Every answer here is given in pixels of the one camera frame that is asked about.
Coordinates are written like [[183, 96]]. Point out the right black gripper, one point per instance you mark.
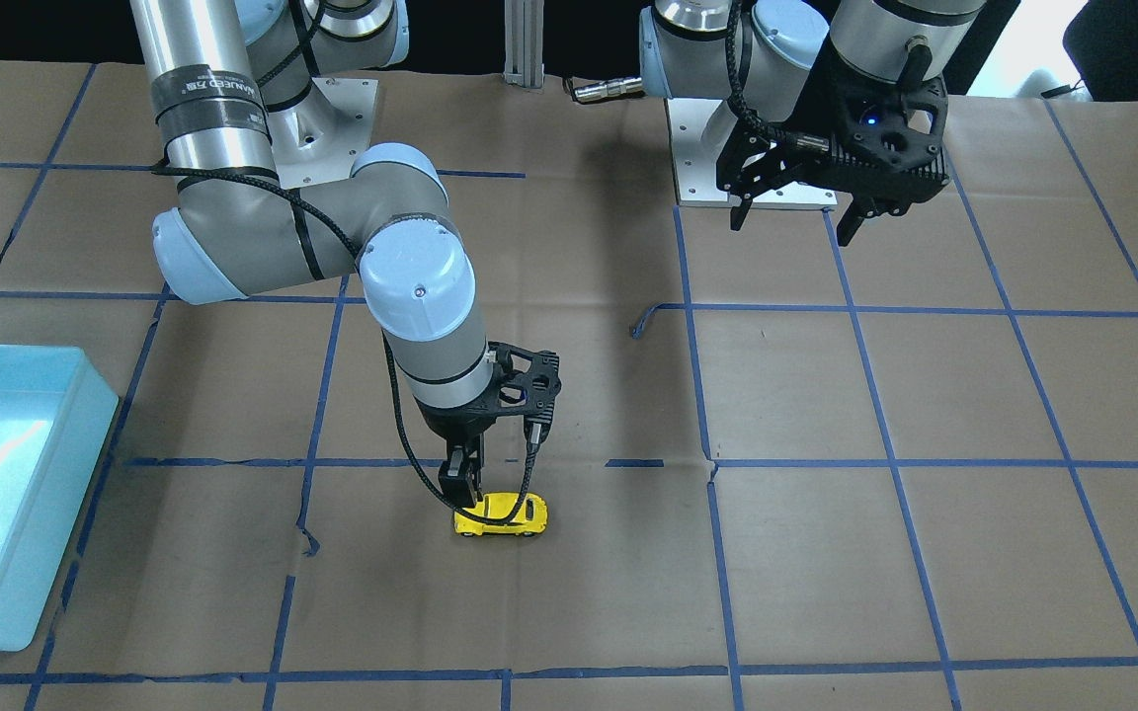
[[457, 426]]

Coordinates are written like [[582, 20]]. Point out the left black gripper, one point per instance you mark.
[[834, 111]]

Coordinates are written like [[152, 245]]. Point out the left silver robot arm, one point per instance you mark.
[[683, 48]]

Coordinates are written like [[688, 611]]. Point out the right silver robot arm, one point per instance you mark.
[[270, 196]]

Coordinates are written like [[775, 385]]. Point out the brown paper table cover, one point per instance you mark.
[[901, 475]]

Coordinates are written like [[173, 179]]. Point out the light blue plastic bin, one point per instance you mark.
[[55, 412]]

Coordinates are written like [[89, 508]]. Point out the silver cable connector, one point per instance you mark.
[[614, 89]]

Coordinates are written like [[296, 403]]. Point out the aluminium frame post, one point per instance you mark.
[[523, 42]]

